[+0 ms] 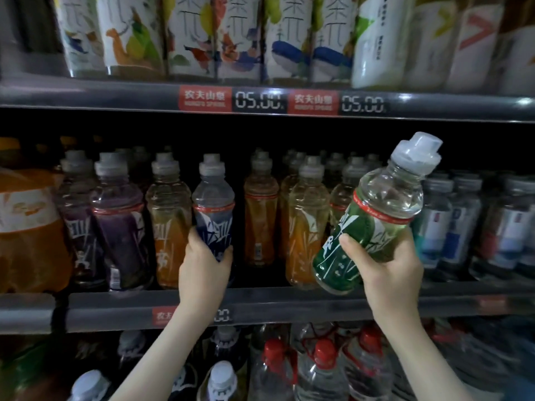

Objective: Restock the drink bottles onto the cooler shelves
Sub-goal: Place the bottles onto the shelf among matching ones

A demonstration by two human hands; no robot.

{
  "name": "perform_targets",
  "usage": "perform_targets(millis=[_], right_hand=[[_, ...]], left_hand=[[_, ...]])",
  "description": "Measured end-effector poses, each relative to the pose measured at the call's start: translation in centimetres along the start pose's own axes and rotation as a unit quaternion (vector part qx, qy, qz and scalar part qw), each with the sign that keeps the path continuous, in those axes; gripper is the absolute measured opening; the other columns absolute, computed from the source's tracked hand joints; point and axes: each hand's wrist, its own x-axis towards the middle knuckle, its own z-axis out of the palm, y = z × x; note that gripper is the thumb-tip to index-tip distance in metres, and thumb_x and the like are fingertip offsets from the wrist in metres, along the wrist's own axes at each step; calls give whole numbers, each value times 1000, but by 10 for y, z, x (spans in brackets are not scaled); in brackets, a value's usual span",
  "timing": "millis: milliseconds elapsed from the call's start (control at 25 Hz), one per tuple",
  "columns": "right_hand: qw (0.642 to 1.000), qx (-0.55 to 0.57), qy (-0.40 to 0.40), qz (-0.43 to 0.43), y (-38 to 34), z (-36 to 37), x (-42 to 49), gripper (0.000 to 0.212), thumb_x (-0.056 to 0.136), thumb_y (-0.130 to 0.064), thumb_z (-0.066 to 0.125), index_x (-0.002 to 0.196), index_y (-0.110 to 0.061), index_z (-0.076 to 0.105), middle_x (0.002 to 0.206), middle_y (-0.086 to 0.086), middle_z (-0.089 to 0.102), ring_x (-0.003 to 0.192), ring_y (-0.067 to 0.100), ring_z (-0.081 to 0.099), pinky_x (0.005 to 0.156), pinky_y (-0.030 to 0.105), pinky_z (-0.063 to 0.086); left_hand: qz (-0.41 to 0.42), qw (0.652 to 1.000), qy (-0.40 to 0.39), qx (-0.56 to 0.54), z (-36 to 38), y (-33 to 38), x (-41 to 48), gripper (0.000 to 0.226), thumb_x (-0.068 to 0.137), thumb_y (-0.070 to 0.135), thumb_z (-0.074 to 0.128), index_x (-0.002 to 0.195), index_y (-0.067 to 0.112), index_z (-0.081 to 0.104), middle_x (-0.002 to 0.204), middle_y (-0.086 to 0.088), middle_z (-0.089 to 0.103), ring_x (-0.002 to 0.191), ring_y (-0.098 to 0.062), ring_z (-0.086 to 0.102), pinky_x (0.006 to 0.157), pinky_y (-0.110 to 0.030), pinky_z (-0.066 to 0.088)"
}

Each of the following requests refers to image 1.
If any red price tag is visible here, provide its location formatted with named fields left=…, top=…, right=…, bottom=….
left=178, top=86, right=234, bottom=114
left=476, top=296, right=511, bottom=316
left=288, top=89, right=341, bottom=117
left=151, top=306, right=179, bottom=327

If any person's left hand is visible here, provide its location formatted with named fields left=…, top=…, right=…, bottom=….
left=177, top=227, right=235, bottom=316

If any row of large water jugs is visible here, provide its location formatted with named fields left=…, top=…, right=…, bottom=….
left=246, top=317, right=535, bottom=401

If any blue sports drink bottle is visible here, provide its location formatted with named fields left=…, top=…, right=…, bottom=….
left=192, top=154, right=237, bottom=262

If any person's right hand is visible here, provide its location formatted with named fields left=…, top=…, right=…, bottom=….
left=338, top=228, right=426, bottom=328

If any green sports drink bottle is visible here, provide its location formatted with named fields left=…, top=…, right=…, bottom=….
left=312, top=131, right=444, bottom=296

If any person's left forearm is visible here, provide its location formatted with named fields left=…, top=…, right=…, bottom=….
left=109, top=300, right=222, bottom=401

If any dark grey store shelving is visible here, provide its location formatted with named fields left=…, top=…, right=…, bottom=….
left=0, top=0, right=535, bottom=401

